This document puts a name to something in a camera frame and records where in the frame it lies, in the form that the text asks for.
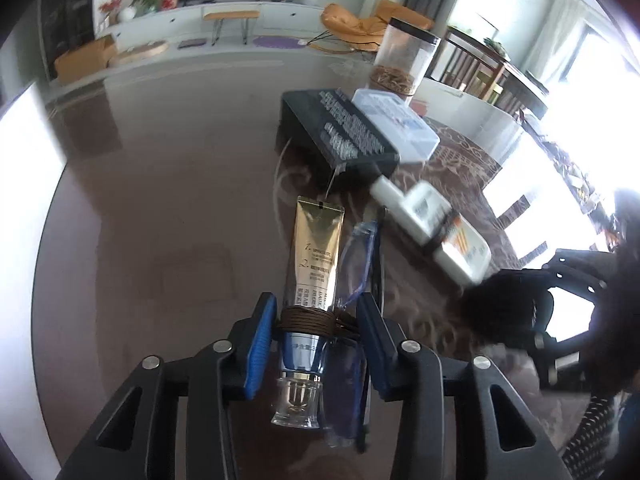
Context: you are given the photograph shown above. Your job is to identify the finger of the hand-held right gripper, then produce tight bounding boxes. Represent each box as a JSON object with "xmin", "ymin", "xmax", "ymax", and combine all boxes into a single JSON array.
[
  {"xmin": 542, "ymin": 248, "xmax": 609, "ymax": 293},
  {"xmin": 500, "ymin": 269, "xmax": 598, "ymax": 392}
]

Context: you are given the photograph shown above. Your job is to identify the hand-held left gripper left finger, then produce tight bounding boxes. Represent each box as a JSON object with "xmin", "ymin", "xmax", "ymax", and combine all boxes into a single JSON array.
[{"xmin": 55, "ymin": 292, "xmax": 278, "ymax": 480}]

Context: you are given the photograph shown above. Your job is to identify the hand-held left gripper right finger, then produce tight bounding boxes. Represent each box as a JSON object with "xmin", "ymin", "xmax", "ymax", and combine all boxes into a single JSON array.
[{"xmin": 355, "ymin": 292, "xmax": 573, "ymax": 480}]

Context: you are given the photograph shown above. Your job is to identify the brown rubber band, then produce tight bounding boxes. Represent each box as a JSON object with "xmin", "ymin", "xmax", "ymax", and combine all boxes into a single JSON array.
[{"xmin": 276, "ymin": 309, "xmax": 362, "ymax": 337}]

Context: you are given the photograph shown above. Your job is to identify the black fluffy hairpiece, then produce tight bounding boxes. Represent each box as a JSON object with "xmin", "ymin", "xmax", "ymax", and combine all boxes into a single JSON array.
[{"xmin": 459, "ymin": 270, "xmax": 543, "ymax": 353}]

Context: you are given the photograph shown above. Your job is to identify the blue toothbrush pack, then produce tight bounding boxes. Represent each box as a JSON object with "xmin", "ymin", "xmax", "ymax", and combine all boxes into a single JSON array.
[{"xmin": 320, "ymin": 205, "xmax": 387, "ymax": 449}]

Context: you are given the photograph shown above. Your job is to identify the gold cosmetic tube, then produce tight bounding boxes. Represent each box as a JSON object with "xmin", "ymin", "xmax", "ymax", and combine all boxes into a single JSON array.
[{"xmin": 270, "ymin": 196, "xmax": 347, "ymax": 429}]

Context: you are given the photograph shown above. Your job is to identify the polka dot clothing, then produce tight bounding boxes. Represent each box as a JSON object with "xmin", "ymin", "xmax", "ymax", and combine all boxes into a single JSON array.
[{"xmin": 562, "ymin": 394, "xmax": 622, "ymax": 480}]

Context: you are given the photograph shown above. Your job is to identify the white bottle with orange label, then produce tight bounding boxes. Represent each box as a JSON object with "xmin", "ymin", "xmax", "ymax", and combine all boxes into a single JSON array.
[{"xmin": 431, "ymin": 214, "xmax": 492, "ymax": 287}]

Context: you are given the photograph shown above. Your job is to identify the brown patterned table mat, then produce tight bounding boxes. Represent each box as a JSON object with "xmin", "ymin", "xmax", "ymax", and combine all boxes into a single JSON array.
[{"xmin": 272, "ymin": 114, "xmax": 543, "ymax": 363}]

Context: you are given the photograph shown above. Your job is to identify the black printed box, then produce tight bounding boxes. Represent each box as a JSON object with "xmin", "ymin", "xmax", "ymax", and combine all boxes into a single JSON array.
[{"xmin": 275, "ymin": 88, "xmax": 401, "ymax": 192}]

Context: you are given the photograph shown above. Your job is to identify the white plastic box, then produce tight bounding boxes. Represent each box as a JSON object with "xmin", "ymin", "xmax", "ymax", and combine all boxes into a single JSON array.
[{"xmin": 352, "ymin": 87, "xmax": 441, "ymax": 164}]

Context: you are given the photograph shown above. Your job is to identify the dark wooden chair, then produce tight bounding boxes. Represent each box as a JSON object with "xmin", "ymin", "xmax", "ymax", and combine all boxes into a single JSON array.
[{"xmin": 429, "ymin": 25, "xmax": 507, "ymax": 107}]

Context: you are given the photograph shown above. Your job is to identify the white sheer curtain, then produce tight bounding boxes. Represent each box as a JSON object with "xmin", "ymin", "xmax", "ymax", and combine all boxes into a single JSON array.
[{"xmin": 545, "ymin": 0, "xmax": 587, "ymax": 87}]

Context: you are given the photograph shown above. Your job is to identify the clear jar with black lid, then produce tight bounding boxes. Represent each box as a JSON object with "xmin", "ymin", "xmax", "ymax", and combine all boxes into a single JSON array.
[{"xmin": 368, "ymin": 17, "xmax": 442, "ymax": 107}]

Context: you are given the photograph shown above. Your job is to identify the purple floor mat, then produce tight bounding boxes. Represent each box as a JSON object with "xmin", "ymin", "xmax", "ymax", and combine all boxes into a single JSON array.
[{"xmin": 252, "ymin": 35, "xmax": 301, "ymax": 50}]

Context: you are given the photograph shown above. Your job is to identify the orange lounge chair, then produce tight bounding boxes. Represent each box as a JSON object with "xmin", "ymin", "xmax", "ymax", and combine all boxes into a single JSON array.
[{"xmin": 319, "ymin": 0, "xmax": 435, "ymax": 54}]

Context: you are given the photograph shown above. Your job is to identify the white television cabinet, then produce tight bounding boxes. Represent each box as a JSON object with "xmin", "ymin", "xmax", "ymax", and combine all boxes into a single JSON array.
[{"xmin": 94, "ymin": 0, "xmax": 352, "ymax": 57}]

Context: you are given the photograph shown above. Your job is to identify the wooden bench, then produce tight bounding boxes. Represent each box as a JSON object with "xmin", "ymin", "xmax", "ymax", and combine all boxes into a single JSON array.
[{"xmin": 202, "ymin": 10, "xmax": 261, "ymax": 46}]

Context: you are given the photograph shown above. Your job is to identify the cardboard box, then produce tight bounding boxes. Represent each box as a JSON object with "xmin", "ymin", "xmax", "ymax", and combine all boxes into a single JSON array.
[{"xmin": 53, "ymin": 35, "xmax": 119, "ymax": 86}]

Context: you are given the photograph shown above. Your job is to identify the red flowers in white vase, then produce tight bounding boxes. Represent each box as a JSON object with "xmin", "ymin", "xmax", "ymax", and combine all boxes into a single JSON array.
[{"xmin": 98, "ymin": 0, "xmax": 136, "ymax": 24}]

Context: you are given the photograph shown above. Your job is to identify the dark display cabinet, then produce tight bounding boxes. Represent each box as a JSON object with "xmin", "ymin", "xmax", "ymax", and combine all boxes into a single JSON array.
[{"xmin": 37, "ymin": 0, "xmax": 96, "ymax": 81}]

